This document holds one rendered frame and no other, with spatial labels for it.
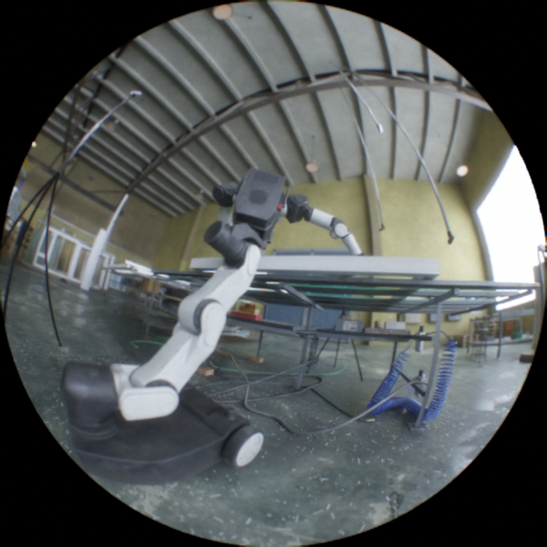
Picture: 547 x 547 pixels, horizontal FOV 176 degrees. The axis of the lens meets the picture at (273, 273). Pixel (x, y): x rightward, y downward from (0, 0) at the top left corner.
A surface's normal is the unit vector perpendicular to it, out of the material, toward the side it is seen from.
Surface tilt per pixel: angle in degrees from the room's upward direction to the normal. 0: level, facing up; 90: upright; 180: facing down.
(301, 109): 180
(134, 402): 90
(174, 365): 90
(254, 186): 99
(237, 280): 108
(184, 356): 90
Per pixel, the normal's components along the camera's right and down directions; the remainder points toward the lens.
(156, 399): 0.86, 0.00
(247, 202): 0.11, -0.08
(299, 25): -0.15, 0.96
